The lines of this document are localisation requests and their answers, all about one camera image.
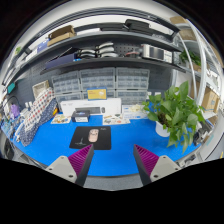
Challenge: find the beige plastic basket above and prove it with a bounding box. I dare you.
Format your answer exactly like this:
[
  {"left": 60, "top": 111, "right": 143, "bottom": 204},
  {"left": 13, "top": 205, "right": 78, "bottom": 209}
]
[{"left": 32, "top": 79, "right": 50, "bottom": 99}]

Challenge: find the white box with blue print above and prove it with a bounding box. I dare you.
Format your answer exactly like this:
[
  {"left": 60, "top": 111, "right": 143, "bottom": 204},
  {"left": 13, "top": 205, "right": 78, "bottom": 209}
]
[{"left": 121, "top": 103, "right": 149, "bottom": 120}]

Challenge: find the small black labelled box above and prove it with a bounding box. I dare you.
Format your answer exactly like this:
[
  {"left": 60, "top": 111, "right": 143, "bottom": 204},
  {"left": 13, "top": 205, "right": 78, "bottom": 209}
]
[{"left": 70, "top": 110, "right": 91, "bottom": 123}]

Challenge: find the clear small-parts drawer cabinet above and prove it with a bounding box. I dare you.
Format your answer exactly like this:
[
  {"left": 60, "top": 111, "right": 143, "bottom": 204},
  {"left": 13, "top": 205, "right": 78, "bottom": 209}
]
[
  {"left": 115, "top": 67, "right": 151, "bottom": 91},
  {"left": 81, "top": 89, "right": 117, "bottom": 100},
  {"left": 51, "top": 70, "right": 82, "bottom": 95},
  {"left": 79, "top": 67, "right": 117, "bottom": 91},
  {"left": 115, "top": 89, "right": 148, "bottom": 106},
  {"left": 54, "top": 91, "right": 84, "bottom": 104}
]

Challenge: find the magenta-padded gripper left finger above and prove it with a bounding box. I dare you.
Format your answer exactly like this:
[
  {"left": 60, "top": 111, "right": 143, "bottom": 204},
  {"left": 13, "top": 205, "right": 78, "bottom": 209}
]
[{"left": 45, "top": 143, "right": 95, "bottom": 187}]

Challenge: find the red white checkered cloth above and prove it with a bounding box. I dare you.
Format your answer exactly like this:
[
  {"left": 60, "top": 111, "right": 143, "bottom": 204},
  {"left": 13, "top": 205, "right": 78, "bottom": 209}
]
[{"left": 23, "top": 87, "right": 56, "bottom": 133}]

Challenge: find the dark wall shelf unit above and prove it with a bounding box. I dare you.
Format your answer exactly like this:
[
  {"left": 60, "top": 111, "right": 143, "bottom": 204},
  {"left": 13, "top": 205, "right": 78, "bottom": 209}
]
[{"left": 1, "top": 8, "right": 188, "bottom": 88}]

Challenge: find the black mouse pad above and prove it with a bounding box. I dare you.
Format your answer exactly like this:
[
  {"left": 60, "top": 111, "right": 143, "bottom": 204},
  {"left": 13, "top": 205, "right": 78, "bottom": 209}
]
[{"left": 69, "top": 125, "right": 112, "bottom": 151}]

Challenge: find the green potted plant white pot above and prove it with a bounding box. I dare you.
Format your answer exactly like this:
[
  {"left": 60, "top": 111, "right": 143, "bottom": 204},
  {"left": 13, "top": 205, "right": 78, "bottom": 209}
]
[{"left": 141, "top": 80, "right": 206, "bottom": 154}]

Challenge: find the long white keyboard box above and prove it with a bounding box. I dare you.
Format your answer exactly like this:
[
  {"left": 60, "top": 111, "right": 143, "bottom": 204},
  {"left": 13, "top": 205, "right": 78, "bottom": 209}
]
[{"left": 60, "top": 97, "right": 123, "bottom": 117}]

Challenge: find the white metal shelf rack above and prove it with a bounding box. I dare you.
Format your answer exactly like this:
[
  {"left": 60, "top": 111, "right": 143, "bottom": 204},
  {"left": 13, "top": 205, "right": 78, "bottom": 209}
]
[{"left": 171, "top": 14, "right": 224, "bottom": 134}]

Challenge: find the yellow card box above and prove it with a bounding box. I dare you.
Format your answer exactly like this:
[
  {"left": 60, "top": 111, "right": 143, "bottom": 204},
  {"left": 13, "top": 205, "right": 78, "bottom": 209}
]
[{"left": 86, "top": 87, "right": 108, "bottom": 101}]

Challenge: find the colourful sticker sheet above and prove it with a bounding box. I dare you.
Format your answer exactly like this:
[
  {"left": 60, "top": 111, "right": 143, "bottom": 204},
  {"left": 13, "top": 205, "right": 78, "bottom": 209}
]
[
  {"left": 102, "top": 113, "right": 131, "bottom": 126},
  {"left": 50, "top": 113, "right": 73, "bottom": 125}
]

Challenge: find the navy white-dotted cloth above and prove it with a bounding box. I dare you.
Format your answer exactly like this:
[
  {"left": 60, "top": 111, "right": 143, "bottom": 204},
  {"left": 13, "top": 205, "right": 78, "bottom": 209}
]
[{"left": 19, "top": 98, "right": 59, "bottom": 148}]

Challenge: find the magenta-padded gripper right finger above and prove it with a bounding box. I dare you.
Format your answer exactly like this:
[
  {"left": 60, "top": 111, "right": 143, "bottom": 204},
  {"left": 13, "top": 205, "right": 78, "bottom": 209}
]
[{"left": 133, "top": 143, "right": 183, "bottom": 187}]

